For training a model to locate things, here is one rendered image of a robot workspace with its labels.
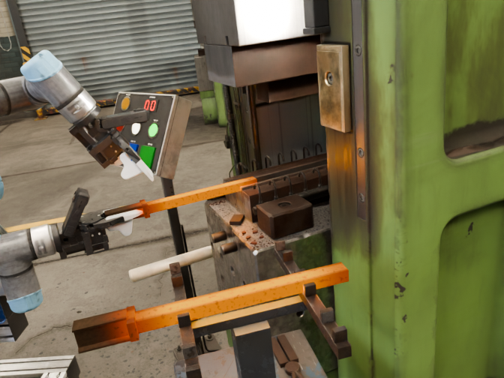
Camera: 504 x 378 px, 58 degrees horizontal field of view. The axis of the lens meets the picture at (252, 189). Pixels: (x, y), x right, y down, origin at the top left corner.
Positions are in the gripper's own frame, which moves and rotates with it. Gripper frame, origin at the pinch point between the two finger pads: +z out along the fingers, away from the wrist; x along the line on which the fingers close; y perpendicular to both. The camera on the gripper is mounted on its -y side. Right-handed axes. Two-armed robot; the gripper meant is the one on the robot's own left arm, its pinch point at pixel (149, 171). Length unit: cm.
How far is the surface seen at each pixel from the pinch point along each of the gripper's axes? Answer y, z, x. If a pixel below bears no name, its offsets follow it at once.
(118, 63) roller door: -71, 78, -797
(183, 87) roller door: -138, 185, -776
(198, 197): -4.7, 13.6, 1.4
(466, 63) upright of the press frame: -60, 11, 42
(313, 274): -10, 15, 51
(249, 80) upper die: -31.9, -3.5, 7.4
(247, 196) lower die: -14.3, 20.5, 6.4
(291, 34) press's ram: -44.7, -6.9, 12.4
